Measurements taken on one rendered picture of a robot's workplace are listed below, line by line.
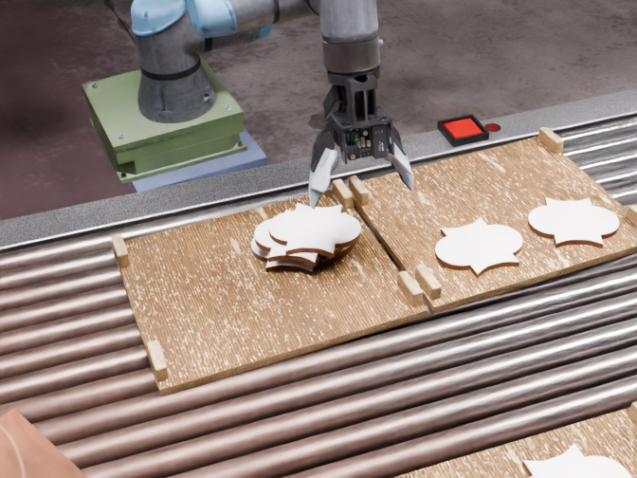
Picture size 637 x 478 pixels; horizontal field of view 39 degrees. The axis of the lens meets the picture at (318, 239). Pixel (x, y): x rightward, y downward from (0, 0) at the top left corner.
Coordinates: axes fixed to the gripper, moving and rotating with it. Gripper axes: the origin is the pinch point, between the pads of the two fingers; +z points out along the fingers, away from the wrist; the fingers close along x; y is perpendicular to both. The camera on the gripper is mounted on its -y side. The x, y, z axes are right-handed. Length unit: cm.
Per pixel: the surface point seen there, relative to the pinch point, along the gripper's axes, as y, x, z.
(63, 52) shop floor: -311, -59, 40
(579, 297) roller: 7.4, 31.3, 20.0
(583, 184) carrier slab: -16.1, 44.1, 12.6
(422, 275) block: 2.3, 7.9, 13.5
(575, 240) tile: -1.2, 35.0, 14.9
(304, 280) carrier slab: -5.0, -9.0, 14.2
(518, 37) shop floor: -263, 143, 55
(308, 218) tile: -11.7, -6.1, 7.0
